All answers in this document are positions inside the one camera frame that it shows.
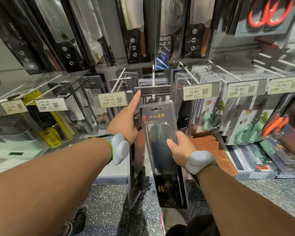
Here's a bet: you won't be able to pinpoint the person's right hand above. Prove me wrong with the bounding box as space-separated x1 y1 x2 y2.
166 131 198 168

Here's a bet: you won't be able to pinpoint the person's left hand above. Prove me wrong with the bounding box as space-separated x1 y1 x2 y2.
106 90 142 145

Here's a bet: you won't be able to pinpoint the black packaged kitchen knife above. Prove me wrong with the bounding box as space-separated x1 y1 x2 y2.
139 100 189 209

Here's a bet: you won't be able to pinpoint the person's right forearm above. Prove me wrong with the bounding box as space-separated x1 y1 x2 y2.
196 165 295 236

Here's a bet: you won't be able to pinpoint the person's left forearm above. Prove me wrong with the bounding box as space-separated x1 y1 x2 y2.
0 137 113 236

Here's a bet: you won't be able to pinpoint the orange brown shelf board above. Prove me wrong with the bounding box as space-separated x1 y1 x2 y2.
190 135 239 177

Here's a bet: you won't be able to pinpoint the black hanging knife package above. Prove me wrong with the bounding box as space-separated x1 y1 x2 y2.
127 112 146 209

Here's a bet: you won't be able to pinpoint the grey wrist tracker green band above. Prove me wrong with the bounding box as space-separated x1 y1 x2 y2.
89 133 130 166

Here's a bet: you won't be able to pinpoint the white price tag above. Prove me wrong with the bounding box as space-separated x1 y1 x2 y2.
183 82 221 101
0 99 28 115
268 76 295 95
35 97 69 112
98 91 128 108
227 80 260 98

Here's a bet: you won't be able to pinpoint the white display hook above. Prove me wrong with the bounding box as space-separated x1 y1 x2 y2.
208 60 242 82
152 65 156 100
110 68 126 93
179 62 193 85

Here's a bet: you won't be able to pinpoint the person's black shorts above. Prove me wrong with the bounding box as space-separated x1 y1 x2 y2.
165 213 220 236

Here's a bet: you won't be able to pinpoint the row of hanging knife packages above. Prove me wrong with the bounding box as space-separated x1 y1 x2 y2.
74 67 171 134

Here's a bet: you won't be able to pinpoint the pile of flat packages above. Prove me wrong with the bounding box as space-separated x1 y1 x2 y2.
226 131 295 180

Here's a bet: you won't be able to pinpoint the packaged knife blue sheen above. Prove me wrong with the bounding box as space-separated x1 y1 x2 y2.
155 0 188 70

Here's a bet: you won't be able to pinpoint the black display hook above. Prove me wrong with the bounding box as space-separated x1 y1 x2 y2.
56 70 90 100

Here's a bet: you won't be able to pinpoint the yellow black packaged tool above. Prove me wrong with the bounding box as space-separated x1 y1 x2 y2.
22 90 75 148

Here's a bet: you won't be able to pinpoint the person's dark shoe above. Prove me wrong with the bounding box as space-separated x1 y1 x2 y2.
61 208 87 236

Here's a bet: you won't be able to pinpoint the packaged cleaver black card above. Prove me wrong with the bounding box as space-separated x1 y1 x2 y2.
0 0 65 75
25 0 91 73

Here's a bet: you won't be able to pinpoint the packaged green handled scissors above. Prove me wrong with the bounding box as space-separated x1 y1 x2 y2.
190 64 223 134
221 71 277 146

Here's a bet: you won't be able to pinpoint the packaged orange handled scissors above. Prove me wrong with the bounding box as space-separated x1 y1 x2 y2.
261 92 295 145

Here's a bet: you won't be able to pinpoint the packaged cleaver dark handle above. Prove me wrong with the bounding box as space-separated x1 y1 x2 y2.
68 0 117 67

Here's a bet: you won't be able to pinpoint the packaged red handled scissors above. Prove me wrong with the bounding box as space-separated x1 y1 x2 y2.
234 0 295 38

